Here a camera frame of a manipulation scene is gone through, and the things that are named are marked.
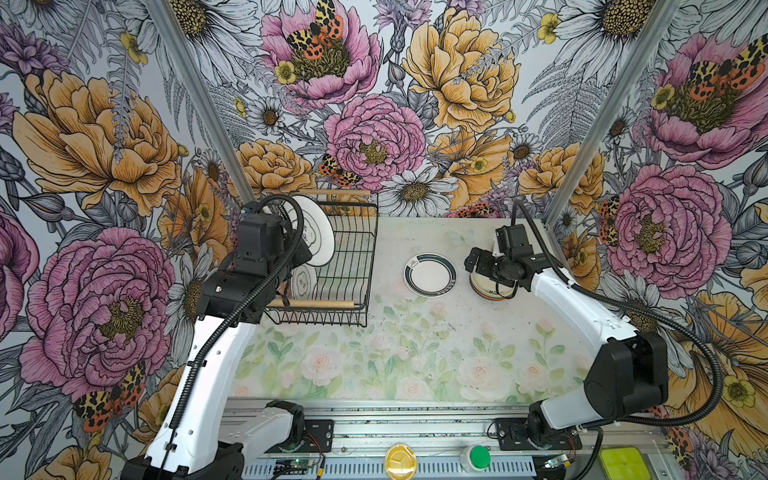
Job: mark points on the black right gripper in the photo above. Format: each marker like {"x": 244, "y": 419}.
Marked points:
{"x": 485, "y": 257}

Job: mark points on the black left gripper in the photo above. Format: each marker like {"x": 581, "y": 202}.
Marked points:
{"x": 302, "y": 254}

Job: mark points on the cream plate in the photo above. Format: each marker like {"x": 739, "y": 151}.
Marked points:
{"x": 489, "y": 289}

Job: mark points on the dark rimmed back plate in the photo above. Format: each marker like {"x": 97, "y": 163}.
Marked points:
{"x": 430, "y": 275}

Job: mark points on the black wire dish rack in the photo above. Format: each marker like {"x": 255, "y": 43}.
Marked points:
{"x": 342, "y": 294}

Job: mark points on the large white back plate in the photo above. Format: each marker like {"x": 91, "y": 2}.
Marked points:
{"x": 318, "y": 233}

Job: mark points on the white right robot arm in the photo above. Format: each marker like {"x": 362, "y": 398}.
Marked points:
{"x": 628, "y": 374}

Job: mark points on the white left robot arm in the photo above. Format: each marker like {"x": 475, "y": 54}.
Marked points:
{"x": 190, "y": 444}

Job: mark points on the brown patterned back plate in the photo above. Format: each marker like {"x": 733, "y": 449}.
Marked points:
{"x": 303, "y": 282}

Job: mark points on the green push button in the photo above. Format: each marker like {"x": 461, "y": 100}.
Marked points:
{"x": 475, "y": 459}

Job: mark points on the small green circuit board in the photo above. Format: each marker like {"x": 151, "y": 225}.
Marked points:
{"x": 292, "y": 467}

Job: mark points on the lime green sponge block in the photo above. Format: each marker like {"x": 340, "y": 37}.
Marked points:
{"x": 624, "y": 463}

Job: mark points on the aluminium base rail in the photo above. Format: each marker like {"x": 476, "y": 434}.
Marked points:
{"x": 363, "y": 431}

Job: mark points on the aluminium right corner post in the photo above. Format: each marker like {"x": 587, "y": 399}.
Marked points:
{"x": 660, "y": 18}

